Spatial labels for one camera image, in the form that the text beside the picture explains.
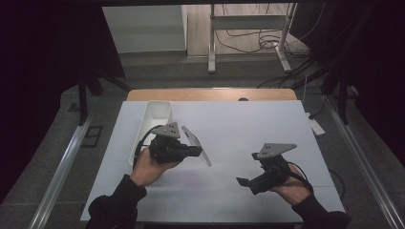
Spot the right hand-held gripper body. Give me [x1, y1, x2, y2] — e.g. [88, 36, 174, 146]
[249, 142, 298, 196]

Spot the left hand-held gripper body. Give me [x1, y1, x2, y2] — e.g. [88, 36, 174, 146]
[148, 122, 192, 165]

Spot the pink and blue phone case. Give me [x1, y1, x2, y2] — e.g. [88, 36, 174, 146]
[181, 125, 213, 168]

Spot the white plastic bin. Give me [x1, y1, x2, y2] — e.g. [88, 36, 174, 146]
[128, 100, 173, 166]

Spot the person's right hand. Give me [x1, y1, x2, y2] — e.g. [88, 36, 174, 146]
[270, 161, 311, 206]

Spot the person's left hand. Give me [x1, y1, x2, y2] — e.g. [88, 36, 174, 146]
[129, 146, 182, 189]

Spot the white board sheet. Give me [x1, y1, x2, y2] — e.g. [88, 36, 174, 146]
[79, 100, 347, 223]

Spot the wooden table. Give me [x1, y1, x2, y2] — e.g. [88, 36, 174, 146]
[126, 88, 299, 102]

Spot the white power strip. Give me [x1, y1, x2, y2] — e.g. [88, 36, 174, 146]
[305, 112, 327, 136]

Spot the black floor plate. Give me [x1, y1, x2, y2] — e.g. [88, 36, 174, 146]
[80, 125, 103, 149]

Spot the black metal stand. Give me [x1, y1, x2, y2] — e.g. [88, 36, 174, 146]
[321, 70, 352, 125]
[77, 74, 133, 127]

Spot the white cabinet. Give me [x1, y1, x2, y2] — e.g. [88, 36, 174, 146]
[102, 4, 189, 54]

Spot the black curtain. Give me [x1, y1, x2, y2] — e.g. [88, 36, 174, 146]
[0, 0, 127, 204]
[290, 0, 405, 160]

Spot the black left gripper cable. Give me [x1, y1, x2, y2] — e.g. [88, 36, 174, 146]
[133, 124, 163, 170]

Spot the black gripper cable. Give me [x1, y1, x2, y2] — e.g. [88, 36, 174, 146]
[133, 124, 163, 170]
[286, 161, 347, 199]

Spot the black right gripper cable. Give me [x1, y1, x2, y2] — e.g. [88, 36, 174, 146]
[286, 161, 347, 199]

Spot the aluminium rail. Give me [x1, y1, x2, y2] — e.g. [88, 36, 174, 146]
[324, 94, 405, 229]
[28, 114, 95, 229]

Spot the white metal desk frame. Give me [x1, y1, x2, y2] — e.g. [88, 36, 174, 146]
[207, 3, 299, 74]

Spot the tangle of black floor cables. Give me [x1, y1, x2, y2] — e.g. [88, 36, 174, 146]
[214, 3, 329, 120]

